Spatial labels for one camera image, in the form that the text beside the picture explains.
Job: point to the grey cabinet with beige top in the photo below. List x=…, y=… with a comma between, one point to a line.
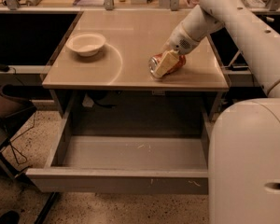
x=120, y=67

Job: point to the black shoe tip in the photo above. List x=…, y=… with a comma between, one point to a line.
x=10, y=217

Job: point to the white bowl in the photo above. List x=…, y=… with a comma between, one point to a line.
x=85, y=44

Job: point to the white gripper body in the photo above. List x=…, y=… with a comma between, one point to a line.
x=181, y=40

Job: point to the dark brown chair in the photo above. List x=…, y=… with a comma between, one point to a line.
x=14, y=112

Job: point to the open grey top drawer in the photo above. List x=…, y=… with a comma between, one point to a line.
x=115, y=151

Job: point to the black power adapter right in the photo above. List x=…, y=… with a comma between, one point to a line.
x=239, y=67

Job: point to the black power adapter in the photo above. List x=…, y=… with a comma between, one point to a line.
x=239, y=67
x=4, y=68

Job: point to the black power adapter left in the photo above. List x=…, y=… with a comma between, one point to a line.
x=4, y=68

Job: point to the red crushed coke can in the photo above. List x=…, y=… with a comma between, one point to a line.
x=153, y=61

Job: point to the white rod with black base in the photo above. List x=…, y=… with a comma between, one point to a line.
x=236, y=55

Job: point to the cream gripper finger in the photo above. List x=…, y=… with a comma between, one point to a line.
x=168, y=60

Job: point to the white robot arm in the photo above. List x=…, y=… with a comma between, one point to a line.
x=244, y=148

